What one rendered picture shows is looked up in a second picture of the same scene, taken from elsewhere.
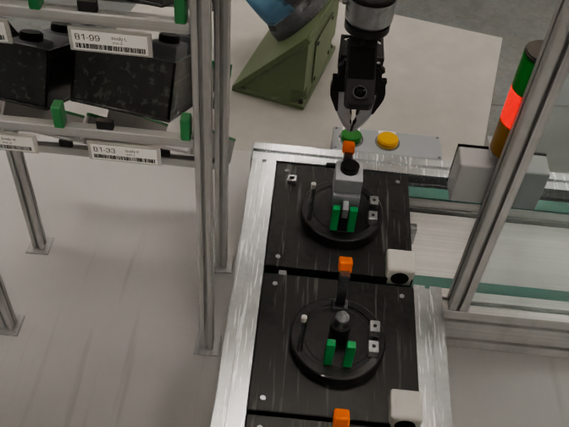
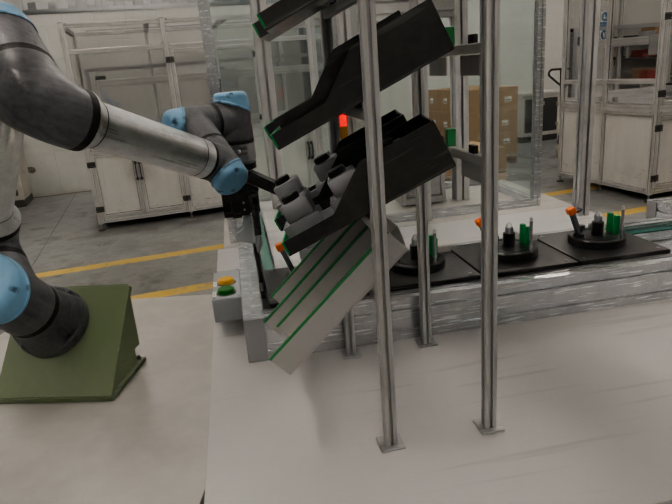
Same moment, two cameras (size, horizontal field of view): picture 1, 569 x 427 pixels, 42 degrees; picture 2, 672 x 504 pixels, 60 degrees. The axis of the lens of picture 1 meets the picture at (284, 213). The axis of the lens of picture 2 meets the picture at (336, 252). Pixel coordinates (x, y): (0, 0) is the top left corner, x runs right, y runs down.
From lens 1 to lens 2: 166 cm
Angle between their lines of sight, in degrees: 83
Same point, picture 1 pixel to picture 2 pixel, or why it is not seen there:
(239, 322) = not seen: hidden behind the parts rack
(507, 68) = not seen: outside the picture
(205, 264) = (425, 250)
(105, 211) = (323, 421)
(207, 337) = (427, 331)
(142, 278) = not seen: hidden behind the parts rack
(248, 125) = (172, 380)
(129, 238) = (350, 399)
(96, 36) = (441, 62)
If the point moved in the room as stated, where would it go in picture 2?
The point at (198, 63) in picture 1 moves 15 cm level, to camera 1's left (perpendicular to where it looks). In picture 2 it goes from (420, 79) to (448, 79)
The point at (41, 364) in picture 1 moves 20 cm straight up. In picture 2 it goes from (506, 397) to (507, 295)
